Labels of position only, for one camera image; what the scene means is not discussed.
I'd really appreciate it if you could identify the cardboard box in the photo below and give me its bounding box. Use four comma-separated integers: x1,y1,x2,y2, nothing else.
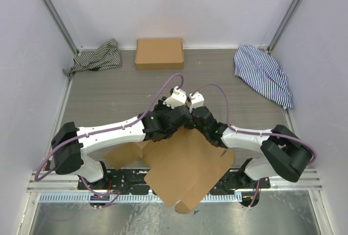
135,38,184,71
104,128,235,214

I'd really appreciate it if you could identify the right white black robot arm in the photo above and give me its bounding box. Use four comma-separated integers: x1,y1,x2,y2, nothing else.
191,106,316,189

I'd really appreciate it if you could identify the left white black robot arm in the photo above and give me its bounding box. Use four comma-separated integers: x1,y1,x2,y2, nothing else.
51,100,192,190

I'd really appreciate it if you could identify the folded cardboard box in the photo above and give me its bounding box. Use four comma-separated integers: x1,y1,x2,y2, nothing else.
135,38,184,71

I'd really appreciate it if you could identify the grey striped cloth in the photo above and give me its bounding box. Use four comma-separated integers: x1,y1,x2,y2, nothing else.
63,39,122,79

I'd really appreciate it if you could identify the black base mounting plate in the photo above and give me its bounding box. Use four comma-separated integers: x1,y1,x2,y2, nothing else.
88,168,271,195

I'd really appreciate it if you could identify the blue white striped cloth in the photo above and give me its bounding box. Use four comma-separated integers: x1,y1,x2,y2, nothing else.
234,45,293,110

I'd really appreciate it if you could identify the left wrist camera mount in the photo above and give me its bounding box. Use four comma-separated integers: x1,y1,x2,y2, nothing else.
163,86,187,109

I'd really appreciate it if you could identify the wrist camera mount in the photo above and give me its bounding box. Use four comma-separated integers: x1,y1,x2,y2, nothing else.
188,91,204,111
163,86,187,109

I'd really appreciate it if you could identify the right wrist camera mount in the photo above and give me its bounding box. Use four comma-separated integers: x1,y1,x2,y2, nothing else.
188,91,204,111

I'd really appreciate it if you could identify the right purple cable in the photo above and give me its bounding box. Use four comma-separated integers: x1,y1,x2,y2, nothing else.
194,83,318,208

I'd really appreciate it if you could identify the slotted cable duct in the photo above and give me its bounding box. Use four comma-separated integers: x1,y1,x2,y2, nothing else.
39,192,242,203

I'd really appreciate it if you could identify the aluminium front rail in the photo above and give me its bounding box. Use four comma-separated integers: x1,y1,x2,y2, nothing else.
27,169,323,192

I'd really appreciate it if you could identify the left aluminium corner post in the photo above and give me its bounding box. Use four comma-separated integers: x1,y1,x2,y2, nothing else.
42,0,79,55

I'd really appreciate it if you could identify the aluminium corner post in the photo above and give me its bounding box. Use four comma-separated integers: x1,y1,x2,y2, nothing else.
42,0,79,55
266,0,302,54

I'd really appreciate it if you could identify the right aluminium corner post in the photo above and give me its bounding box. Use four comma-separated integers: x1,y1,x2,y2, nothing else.
266,0,302,54

